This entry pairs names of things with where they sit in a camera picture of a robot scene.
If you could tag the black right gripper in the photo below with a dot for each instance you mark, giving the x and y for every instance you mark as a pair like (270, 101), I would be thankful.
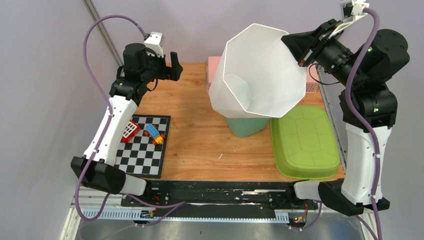
(300, 43)

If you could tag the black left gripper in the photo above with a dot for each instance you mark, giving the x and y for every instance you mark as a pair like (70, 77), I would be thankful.
(167, 73)

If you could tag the pink perforated plastic basket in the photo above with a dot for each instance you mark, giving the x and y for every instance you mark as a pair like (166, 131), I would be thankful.
(212, 65)

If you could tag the white translucent bin liner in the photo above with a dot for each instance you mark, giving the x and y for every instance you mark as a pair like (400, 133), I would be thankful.
(257, 76)

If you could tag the mint green trash bin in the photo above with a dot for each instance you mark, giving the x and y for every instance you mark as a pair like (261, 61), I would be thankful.
(244, 127)

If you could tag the large lime green tub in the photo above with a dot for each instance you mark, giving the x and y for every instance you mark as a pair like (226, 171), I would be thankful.
(304, 144)

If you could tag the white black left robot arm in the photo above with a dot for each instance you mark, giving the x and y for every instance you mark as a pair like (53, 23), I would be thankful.
(96, 169)

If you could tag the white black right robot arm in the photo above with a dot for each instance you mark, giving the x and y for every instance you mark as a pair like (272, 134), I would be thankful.
(369, 110)

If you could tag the blue yellow toy car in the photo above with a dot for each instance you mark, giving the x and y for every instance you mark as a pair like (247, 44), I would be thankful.
(151, 131)

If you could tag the red white toy block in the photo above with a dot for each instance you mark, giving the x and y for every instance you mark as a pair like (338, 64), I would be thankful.
(130, 132)

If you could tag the black white checkerboard mat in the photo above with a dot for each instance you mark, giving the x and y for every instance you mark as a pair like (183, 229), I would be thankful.
(140, 157)

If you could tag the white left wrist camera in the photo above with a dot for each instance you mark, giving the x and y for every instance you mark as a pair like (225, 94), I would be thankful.
(155, 43)

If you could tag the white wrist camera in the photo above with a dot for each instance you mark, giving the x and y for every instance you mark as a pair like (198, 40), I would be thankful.
(352, 11)
(155, 43)

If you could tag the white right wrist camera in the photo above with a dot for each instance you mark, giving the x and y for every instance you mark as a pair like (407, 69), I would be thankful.
(352, 11)

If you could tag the left aluminium frame post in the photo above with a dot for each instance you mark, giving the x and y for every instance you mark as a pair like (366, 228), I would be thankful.
(92, 11)

